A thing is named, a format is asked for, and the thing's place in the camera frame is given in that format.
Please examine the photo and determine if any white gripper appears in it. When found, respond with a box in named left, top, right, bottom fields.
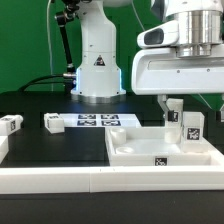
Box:
left=131, top=44, right=224, bottom=122

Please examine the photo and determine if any white square table top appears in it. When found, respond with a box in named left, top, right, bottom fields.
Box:
left=105, top=127, right=224, bottom=166

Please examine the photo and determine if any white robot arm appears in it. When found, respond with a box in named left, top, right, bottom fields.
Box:
left=72, top=0, right=224, bottom=121

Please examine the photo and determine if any fiducial marker sheet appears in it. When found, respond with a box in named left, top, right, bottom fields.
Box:
left=60, top=113, right=141, bottom=127

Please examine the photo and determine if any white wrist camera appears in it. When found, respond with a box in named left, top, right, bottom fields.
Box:
left=137, top=20, right=179, bottom=49

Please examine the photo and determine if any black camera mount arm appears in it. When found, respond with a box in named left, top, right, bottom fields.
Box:
left=54, top=0, right=81, bottom=78

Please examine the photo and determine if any black cable bundle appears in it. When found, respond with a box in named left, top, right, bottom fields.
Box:
left=18, top=73, right=77, bottom=92

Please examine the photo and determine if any white hanging cable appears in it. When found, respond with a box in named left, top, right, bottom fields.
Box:
left=46, top=0, right=56, bottom=92

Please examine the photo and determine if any white left fence wall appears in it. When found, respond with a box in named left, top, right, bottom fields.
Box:
left=0, top=136, right=9, bottom=163

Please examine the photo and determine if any white fence wall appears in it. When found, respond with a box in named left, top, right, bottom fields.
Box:
left=0, top=136, right=9, bottom=163
left=0, top=166, right=224, bottom=194

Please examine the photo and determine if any white front fence wall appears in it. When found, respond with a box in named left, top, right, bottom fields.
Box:
left=0, top=166, right=224, bottom=194

